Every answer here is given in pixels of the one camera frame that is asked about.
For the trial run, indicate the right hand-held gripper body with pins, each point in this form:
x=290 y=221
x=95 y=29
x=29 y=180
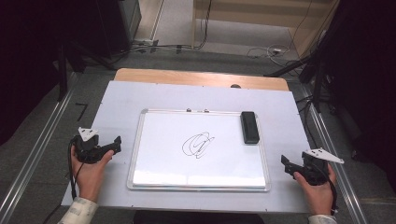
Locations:
x=317 y=166

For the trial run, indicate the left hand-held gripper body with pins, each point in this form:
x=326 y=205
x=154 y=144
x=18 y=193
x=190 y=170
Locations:
x=88 y=147

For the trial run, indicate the black whiteboard eraser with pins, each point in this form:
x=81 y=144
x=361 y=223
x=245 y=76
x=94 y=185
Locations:
x=249 y=127

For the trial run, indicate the metal-framed whiteboard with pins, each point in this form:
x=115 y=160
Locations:
x=218 y=168

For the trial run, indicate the person's left hand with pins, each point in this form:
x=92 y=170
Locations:
x=90 y=175

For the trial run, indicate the person's right hand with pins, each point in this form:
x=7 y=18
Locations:
x=317 y=196

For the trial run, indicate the black metal stand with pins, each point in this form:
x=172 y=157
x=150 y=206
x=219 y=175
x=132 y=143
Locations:
x=62 y=74
x=317 y=77

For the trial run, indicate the power strip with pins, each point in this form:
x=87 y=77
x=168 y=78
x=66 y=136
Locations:
x=145 y=43

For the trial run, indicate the dark cabinet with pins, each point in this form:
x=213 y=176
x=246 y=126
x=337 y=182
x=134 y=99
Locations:
x=118 y=25

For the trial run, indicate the metal floor rail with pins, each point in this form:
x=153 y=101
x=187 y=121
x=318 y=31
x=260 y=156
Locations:
x=337 y=174
x=34 y=152

